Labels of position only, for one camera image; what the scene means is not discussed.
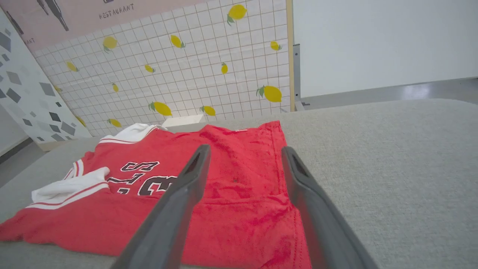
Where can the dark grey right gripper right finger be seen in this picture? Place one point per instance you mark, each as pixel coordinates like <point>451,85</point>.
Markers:
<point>321,224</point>

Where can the pink restaurant poster panel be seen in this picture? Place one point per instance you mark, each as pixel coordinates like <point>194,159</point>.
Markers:
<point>86,18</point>

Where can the lemon-print tiled panel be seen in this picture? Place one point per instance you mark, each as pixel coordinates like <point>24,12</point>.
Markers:
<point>194,74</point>

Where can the white panel with grey shapes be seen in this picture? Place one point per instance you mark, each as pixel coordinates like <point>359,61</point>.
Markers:
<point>26,93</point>

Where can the white box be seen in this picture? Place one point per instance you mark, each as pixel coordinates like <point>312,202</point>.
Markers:
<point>183,120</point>

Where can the red jersey with white trim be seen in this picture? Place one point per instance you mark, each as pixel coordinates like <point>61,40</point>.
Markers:
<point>242,168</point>

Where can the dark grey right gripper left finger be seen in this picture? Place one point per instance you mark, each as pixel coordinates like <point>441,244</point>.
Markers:
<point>168,224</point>

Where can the grey metal panel support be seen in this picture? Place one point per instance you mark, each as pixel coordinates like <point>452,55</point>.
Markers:
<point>297,74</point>

